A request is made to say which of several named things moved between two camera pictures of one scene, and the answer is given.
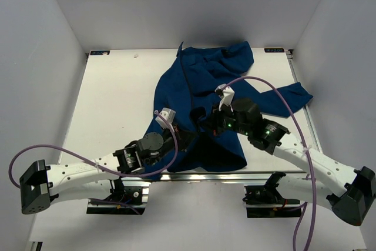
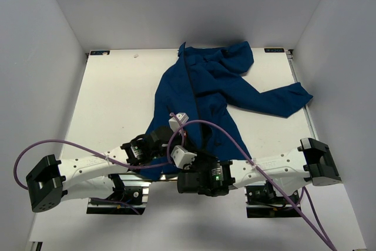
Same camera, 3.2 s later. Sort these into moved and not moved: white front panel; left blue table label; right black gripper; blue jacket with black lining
Moved: right black gripper
Not moved: blue jacket with black lining; white front panel; left blue table label
